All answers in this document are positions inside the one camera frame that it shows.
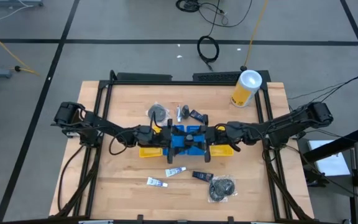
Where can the blue plastic basket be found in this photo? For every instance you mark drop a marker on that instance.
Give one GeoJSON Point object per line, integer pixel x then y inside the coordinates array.
{"type": "Point", "coordinates": [179, 140]}
{"type": "Point", "coordinates": [197, 151]}

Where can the white toothpaste tube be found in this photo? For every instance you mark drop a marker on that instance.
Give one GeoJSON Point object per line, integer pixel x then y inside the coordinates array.
{"type": "Point", "coordinates": [155, 182]}
{"type": "Point", "coordinates": [175, 171]}
{"type": "Point", "coordinates": [179, 115]}

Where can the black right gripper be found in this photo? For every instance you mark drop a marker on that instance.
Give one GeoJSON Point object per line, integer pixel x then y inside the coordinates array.
{"type": "Point", "coordinates": [225, 134]}

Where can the white flat panel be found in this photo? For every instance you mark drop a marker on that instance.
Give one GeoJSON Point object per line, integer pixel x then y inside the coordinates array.
{"type": "Point", "coordinates": [331, 158]}

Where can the yellow plastic basket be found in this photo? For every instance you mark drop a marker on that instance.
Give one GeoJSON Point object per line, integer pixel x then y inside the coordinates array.
{"type": "Point", "coordinates": [151, 152]}
{"type": "Point", "coordinates": [221, 151]}

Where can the dark navy tube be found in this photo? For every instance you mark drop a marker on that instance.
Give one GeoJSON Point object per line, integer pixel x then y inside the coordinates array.
{"type": "Point", "coordinates": [202, 176]}
{"type": "Point", "coordinates": [197, 115]}

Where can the black vented panel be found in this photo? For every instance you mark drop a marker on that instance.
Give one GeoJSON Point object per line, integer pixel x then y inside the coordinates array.
{"type": "Point", "coordinates": [216, 76]}

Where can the black table clamp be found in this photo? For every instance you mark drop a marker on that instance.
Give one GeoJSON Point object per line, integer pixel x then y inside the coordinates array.
{"type": "Point", "coordinates": [140, 218]}
{"type": "Point", "coordinates": [230, 219]}

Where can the black flat panel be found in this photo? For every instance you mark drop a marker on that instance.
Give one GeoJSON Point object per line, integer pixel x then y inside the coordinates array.
{"type": "Point", "coordinates": [145, 76]}

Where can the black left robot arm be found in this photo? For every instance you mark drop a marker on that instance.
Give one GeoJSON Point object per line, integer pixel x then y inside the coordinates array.
{"type": "Point", "coordinates": [92, 121]}

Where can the small dark grey bottle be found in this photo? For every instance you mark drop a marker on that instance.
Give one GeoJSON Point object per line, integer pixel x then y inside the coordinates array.
{"type": "Point", "coordinates": [185, 111]}

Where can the black table frame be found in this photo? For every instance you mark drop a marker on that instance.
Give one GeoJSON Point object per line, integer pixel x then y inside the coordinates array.
{"type": "Point", "coordinates": [182, 83]}

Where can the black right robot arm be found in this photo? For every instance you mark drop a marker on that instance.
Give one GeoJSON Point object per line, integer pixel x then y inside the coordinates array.
{"type": "Point", "coordinates": [291, 121]}

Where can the black desk beam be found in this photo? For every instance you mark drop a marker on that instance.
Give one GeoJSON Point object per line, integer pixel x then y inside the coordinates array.
{"type": "Point", "coordinates": [337, 146]}

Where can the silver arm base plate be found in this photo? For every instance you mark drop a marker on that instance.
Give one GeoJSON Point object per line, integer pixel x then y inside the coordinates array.
{"type": "Point", "coordinates": [71, 134]}

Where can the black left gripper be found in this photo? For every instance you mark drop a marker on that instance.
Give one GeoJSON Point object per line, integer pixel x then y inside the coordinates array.
{"type": "Point", "coordinates": [154, 135]}

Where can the yellow white canister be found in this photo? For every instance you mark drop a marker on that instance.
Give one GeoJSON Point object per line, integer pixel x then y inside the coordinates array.
{"type": "Point", "coordinates": [245, 90]}

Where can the bagged grey round disc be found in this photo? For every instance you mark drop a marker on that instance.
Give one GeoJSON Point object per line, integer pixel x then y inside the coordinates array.
{"type": "Point", "coordinates": [159, 109]}

